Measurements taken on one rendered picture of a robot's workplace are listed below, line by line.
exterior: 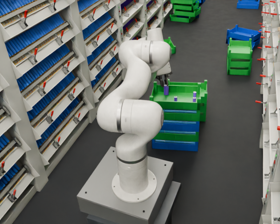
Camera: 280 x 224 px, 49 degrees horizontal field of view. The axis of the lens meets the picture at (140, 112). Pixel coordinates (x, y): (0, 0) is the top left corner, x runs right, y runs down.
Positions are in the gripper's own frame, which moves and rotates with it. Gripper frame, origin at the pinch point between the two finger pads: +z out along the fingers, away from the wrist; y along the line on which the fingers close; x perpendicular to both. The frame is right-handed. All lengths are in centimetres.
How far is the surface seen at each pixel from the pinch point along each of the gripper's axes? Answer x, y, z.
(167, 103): -0.4, 0.1, 12.2
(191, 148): -8.0, -13.0, 46.3
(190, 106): 4.8, -11.2, 16.4
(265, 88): -24, -87, 24
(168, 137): -11.2, -0.1, 35.5
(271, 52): -28, -99, -1
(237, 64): -74, -100, 6
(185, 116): 0.4, -8.9, 22.7
